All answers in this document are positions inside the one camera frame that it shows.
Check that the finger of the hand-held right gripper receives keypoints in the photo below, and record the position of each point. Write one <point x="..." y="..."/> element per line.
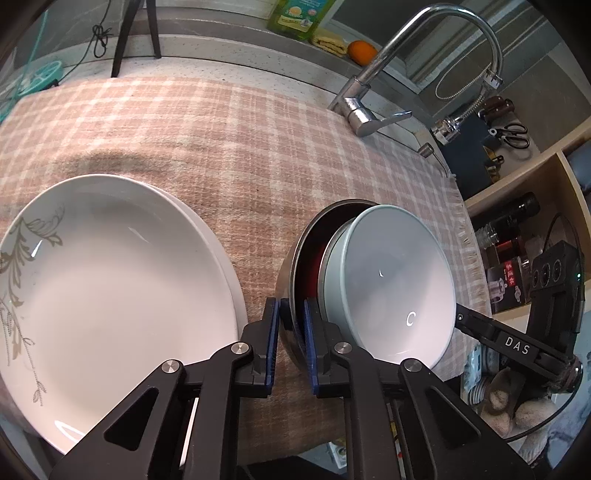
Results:
<point x="475" y="323"/>

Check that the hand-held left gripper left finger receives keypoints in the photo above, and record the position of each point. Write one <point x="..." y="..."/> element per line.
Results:
<point x="272" y="337"/>

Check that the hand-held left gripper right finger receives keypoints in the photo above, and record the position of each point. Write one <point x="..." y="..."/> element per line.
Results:
<point x="310" y="341"/>

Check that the large steel bowl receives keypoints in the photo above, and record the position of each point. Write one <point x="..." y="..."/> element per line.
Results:
<point x="291" y="350"/>

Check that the light blue ceramic bowl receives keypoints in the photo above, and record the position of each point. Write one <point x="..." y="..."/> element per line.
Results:
<point x="392" y="286"/>

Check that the white leaf print plate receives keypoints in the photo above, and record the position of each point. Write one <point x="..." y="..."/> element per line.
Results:
<point x="115" y="300"/>

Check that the person's right hand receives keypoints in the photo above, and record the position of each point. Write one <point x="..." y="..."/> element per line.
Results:
<point x="503" y="397"/>

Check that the dark red printed box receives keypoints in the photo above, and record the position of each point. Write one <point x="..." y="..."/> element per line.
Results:
<point x="508" y="281"/>

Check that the dark glass bottle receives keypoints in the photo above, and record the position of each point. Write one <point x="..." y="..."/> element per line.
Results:
<point x="512" y="214"/>

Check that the wooden shelf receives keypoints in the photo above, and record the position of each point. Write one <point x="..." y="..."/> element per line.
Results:
<point x="508" y="187"/>

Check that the black scissors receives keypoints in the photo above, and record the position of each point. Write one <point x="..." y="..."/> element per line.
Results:
<point x="512" y="134"/>

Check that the beige plaid cloth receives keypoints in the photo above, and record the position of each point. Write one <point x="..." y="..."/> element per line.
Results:
<point x="254" y="138"/>

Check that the chrome faucet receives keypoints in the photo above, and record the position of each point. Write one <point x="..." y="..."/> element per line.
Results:
<point x="364" y="115"/>

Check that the orange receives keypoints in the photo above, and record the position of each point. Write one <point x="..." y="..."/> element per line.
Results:
<point x="362" y="51"/>

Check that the yellow folded cloth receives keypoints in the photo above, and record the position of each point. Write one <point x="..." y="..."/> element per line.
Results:
<point x="330" y="42"/>

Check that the green dish soap bottle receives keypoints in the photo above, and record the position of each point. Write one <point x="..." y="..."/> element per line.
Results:
<point x="300" y="18"/>

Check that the black tripod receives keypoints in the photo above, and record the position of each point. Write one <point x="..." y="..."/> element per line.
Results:
<point x="122" y="41"/>

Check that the round teal power strip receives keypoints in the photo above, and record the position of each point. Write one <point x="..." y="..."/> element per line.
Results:
<point x="44" y="74"/>

